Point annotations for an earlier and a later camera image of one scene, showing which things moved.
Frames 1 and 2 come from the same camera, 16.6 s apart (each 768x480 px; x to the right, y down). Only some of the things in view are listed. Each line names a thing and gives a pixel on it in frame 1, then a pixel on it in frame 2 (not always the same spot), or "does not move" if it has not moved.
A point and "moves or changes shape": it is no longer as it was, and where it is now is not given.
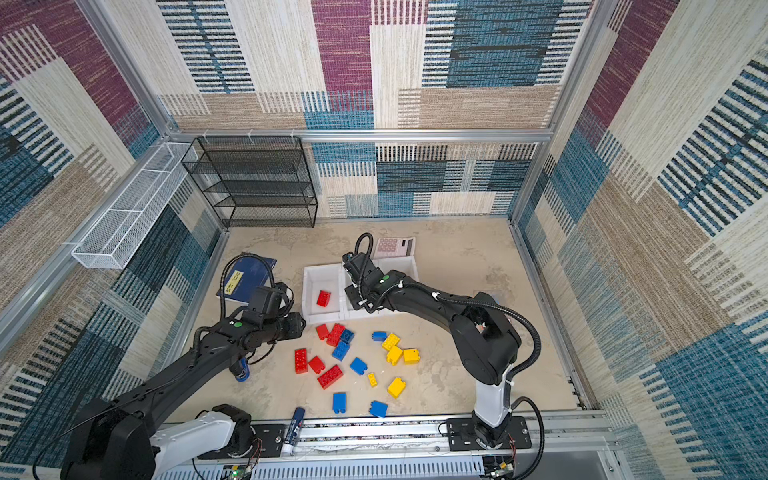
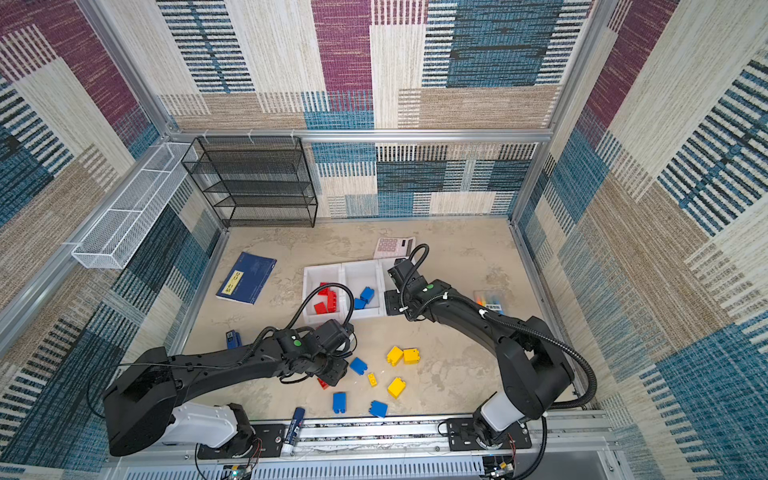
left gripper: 296,327 to 341,368
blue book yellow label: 244,274 does not move
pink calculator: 396,247 does not move
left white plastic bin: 322,297 does not move
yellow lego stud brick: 394,355 does not move
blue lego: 378,408 does not move
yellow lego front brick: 396,387 does not move
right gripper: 351,291 to 392,307
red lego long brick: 301,361 moves or changes shape
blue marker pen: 293,432 does not move
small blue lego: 379,336 moves or changes shape
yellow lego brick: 411,356 does not move
